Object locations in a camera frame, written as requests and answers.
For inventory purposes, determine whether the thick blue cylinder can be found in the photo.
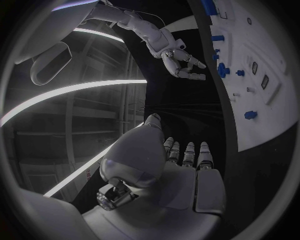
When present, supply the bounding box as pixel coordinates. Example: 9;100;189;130
201;0;218;16

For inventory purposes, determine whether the white task board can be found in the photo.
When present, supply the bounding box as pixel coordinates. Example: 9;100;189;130
200;0;300;153

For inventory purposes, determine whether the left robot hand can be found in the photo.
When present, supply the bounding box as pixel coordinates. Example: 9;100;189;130
81;112;227;240

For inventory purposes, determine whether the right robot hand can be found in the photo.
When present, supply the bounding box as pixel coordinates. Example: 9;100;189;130
160;48;208;81

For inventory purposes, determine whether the blue plug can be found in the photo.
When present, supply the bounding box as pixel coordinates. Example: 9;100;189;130
243;110;259;120

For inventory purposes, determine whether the blue gear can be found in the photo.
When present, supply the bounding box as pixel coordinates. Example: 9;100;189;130
216;62;231;79

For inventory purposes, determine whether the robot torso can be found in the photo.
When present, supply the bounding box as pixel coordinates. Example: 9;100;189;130
13;0;101;86

